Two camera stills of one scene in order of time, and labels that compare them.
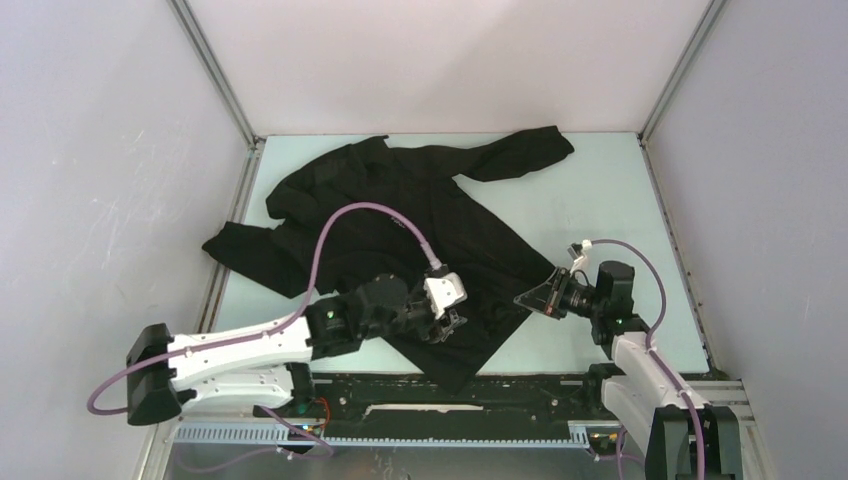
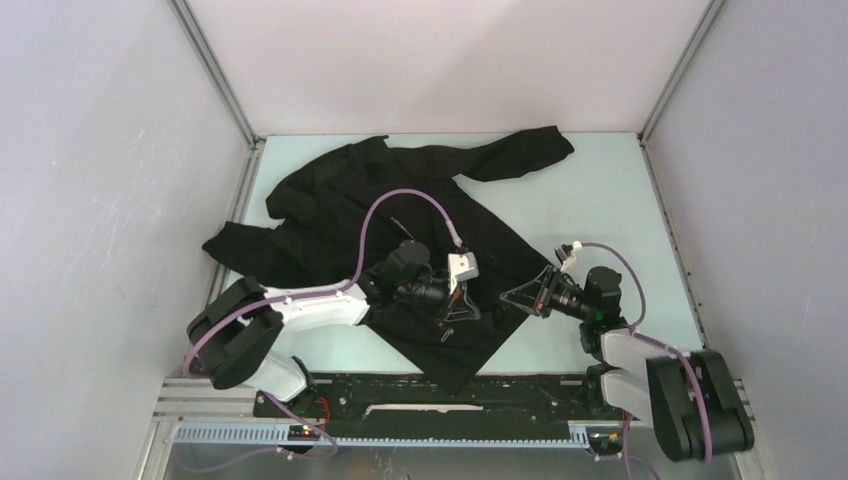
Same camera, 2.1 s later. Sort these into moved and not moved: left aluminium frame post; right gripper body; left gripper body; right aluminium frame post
Moved: left gripper body
Not moved: right aluminium frame post; left aluminium frame post; right gripper body
